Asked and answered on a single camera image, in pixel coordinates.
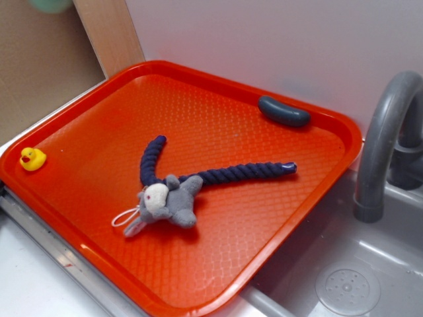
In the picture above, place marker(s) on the orange plastic tray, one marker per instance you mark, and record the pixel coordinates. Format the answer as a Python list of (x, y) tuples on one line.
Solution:
[(91, 175)]

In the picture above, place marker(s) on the light wooden board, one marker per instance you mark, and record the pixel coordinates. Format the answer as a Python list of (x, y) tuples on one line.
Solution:
[(112, 34)]

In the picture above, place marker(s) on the yellow rubber duck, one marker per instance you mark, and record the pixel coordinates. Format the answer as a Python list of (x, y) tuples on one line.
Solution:
[(32, 159)]

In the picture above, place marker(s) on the green dimpled ball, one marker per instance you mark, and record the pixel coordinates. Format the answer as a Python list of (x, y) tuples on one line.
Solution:
[(51, 6)]

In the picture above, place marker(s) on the dark grey sausage-shaped toy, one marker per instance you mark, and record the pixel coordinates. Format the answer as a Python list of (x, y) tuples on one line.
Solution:
[(282, 113)]

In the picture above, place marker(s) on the grey plastic sink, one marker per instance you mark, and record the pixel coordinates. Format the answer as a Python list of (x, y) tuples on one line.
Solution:
[(334, 265)]

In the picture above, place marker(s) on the grey plastic faucet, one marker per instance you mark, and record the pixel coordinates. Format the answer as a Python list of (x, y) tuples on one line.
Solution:
[(392, 152)]

